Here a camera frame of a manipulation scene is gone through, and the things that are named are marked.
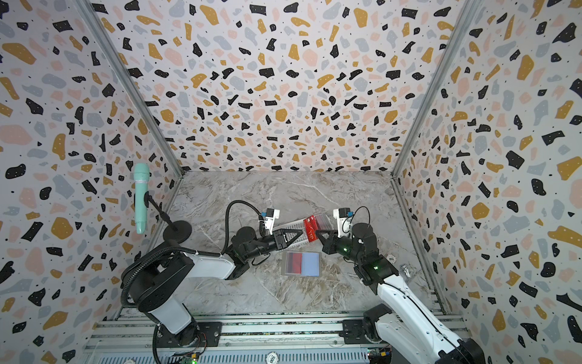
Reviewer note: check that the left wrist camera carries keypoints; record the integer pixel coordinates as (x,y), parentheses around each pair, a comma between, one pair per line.
(267,221)

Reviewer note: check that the white plastic mesh basket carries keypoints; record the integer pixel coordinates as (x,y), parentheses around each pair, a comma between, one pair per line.
(297,224)

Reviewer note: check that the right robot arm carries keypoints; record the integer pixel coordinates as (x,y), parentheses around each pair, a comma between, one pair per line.
(401,320)

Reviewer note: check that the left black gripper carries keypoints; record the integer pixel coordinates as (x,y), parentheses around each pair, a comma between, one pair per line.
(277,236)

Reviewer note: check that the red credit card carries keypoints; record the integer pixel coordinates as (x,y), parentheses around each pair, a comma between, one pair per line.
(310,227)
(294,263)

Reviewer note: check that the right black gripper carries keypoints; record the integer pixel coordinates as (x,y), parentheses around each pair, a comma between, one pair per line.
(331,247)

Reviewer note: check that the black microphone stand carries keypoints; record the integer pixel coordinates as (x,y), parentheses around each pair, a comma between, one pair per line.
(178,231)

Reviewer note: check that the stack of red cards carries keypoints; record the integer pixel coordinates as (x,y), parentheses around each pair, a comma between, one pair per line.
(325,222)

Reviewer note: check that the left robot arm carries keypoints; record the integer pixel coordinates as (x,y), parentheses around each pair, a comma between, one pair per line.
(150,283)

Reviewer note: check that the small metal clip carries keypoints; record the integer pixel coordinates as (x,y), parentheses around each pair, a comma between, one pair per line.
(405,272)

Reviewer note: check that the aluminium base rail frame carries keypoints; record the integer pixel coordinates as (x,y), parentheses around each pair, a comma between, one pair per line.
(282,338)

